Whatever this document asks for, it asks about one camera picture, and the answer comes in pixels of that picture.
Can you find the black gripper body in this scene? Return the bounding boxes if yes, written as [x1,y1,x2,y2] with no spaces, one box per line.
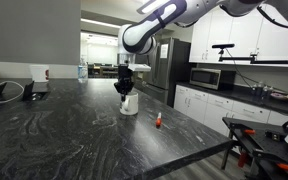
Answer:
[113,64,135,96]

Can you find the white ceramic mug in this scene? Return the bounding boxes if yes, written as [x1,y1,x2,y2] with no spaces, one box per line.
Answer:
[119,91,140,116]

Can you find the red and white marker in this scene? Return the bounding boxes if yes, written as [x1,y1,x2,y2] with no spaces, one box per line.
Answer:
[155,112,163,128]

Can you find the clear water bottle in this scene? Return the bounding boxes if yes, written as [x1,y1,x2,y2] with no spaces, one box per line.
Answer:
[77,56,89,84]

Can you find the stainless steel fridge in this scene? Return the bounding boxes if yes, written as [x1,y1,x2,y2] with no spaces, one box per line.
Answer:
[135,37,192,108]

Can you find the paper sheet on fridge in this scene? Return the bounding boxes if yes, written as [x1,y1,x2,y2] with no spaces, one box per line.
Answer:
[159,43,170,60]

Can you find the silver microwave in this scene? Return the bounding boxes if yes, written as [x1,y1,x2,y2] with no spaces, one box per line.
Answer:
[189,67,237,91]

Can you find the white cup with red logo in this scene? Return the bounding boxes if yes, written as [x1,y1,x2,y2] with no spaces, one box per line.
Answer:
[29,64,50,83]

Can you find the black pop-up power outlet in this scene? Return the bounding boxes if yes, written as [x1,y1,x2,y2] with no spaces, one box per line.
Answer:
[21,80,50,102]

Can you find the white lower cabinets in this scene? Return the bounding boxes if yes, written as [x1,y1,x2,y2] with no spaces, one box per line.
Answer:
[173,84,288,138]

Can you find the white cabinets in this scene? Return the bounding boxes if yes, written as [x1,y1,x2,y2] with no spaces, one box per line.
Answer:
[173,84,288,138]
[188,3,288,68]

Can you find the dark kitchen counter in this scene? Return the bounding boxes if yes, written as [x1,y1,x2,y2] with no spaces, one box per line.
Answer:
[176,81,288,118]

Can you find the white upper cabinets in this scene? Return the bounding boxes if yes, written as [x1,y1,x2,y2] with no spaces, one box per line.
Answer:
[188,3,288,68]

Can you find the bottles on kitchen counter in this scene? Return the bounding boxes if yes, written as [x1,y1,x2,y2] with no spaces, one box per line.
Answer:
[250,82,275,98]

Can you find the black breadboard robot table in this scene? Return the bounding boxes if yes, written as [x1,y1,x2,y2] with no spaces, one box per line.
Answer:
[221,116,288,180]

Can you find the black stereo camera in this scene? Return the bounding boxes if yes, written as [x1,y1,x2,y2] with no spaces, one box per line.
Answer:
[211,43,236,50]

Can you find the white cable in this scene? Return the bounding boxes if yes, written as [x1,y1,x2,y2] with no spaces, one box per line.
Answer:
[0,80,26,106]

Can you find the orange handled clamp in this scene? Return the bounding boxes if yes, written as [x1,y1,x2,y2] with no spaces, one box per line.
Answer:
[276,162,288,173]
[237,151,250,169]
[243,128,257,136]

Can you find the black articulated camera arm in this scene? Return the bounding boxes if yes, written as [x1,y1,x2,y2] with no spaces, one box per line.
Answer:
[217,48,288,66]

